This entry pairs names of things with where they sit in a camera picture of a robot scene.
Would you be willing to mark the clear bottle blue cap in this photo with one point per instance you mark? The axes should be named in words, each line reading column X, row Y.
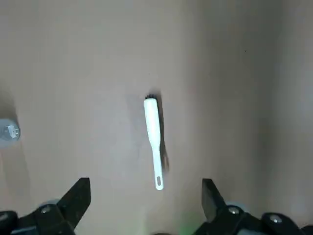
column 8, row 133

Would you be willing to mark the white brush black bristles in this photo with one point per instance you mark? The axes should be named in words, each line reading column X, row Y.
column 152, row 122

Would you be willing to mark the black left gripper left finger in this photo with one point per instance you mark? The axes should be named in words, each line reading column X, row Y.
column 68, row 210

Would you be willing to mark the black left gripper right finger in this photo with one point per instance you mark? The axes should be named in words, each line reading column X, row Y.
column 214, row 208

